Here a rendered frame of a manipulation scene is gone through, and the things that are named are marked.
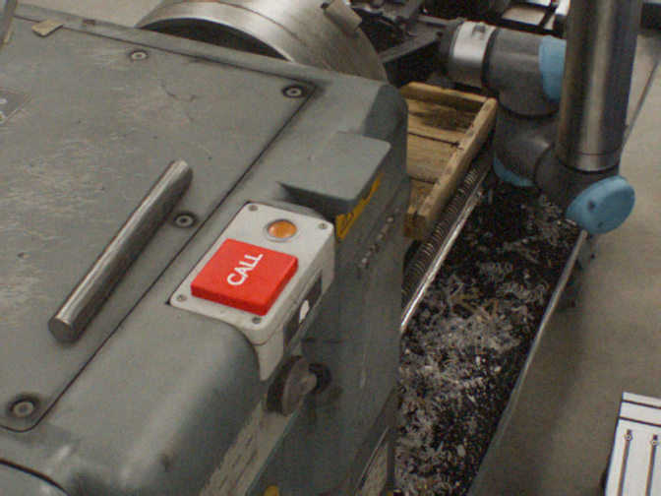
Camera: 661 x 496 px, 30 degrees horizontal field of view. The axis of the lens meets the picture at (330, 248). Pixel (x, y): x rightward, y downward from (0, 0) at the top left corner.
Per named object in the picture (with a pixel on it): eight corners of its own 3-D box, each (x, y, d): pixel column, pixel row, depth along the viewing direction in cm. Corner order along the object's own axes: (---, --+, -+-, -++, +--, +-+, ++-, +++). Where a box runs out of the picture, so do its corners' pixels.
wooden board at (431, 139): (424, 242, 156) (426, 217, 154) (174, 177, 167) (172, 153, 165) (495, 123, 178) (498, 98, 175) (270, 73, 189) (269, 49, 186)
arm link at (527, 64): (566, 124, 147) (574, 62, 142) (477, 105, 151) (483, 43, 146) (581, 93, 153) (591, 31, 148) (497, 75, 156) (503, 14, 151)
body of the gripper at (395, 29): (380, 39, 162) (467, 58, 158) (354, 71, 156) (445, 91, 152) (381, -14, 157) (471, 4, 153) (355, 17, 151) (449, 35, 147)
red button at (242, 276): (265, 326, 87) (264, 304, 86) (190, 304, 89) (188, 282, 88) (299, 276, 92) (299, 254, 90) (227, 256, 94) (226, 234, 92)
